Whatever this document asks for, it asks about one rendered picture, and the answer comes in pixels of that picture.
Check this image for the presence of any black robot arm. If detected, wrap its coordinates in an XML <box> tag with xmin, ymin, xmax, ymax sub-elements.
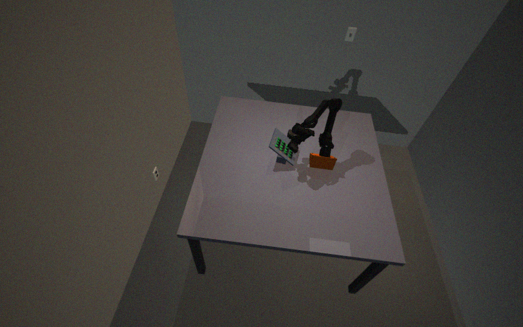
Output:
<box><xmin>287</xmin><ymin>99</ymin><xmax>342</xmax><ymax>158</ymax></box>

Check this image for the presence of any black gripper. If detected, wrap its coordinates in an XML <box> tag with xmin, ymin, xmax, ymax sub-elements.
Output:
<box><xmin>287</xmin><ymin>135</ymin><xmax>305</xmax><ymax>153</ymax></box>

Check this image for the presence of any grey switch panel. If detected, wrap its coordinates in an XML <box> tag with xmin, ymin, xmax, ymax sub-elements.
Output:
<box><xmin>269</xmin><ymin>128</ymin><xmax>296</xmax><ymax>165</ymax></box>

